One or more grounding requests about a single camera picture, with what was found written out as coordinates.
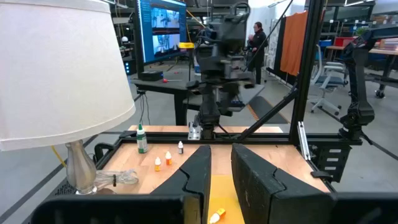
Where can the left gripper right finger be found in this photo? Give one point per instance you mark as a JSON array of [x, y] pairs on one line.
[[264, 193]]

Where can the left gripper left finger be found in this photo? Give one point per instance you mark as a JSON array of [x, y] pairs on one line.
[[194, 174]]

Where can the small black-label food coloring bottle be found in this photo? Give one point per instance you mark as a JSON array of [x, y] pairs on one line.
[[180, 148]]

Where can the small orange food coloring bottle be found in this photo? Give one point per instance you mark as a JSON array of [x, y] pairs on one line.
[[168, 158]]

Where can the small yellow food coloring bottle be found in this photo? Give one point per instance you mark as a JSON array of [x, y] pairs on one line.
[[157, 165]]

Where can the small amber food coloring bottle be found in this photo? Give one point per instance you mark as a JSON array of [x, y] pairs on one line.
[[218, 214]]

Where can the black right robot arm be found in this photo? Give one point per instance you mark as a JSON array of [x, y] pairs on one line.
[[208, 109]]

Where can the large green food coloring bottle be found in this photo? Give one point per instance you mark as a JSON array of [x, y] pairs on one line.
[[142, 141]]

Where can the person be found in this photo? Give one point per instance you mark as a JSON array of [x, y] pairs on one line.
[[257, 46]]

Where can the orange hanging cloth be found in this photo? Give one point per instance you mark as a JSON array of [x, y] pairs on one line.
[[293, 43]]

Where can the silver metal strip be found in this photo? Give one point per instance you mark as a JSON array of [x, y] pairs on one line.
[[304, 140]]

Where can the dark computer desk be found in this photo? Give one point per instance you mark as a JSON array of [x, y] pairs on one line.
[[179, 105]]

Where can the computer monitor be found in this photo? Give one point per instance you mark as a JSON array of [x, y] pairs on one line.
[[161, 31]]

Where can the red screwdriver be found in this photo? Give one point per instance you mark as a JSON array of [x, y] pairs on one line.
[[171, 80]]

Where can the black floor mat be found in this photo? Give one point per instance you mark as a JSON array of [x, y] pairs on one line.
[[264, 104]]

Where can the black mini computer box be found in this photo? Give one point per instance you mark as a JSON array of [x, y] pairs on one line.
[[150, 75]]

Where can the black computer tower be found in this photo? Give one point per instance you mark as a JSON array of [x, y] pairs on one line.
[[130, 67]]

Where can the grey office chair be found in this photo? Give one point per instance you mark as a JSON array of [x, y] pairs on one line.
[[329, 81]]

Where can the red storage bin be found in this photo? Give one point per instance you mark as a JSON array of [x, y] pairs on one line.
[[342, 42]]

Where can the silver glass lamp base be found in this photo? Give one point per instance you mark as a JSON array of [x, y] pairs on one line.
[[80, 168]]

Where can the green potted plant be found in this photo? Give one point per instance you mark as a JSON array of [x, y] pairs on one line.
[[361, 31]]

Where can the black perforated panel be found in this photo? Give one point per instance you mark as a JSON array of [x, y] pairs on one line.
[[63, 189]]

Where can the wooden work table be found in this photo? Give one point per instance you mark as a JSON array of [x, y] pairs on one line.
[[382, 51]]

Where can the white lampshade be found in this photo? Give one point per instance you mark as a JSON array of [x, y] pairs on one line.
[[62, 77]]

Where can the silver metal bracket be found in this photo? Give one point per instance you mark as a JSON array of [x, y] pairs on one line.
[[194, 132]]

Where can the black aluminium table frame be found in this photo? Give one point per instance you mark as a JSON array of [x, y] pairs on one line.
[[308, 62]]

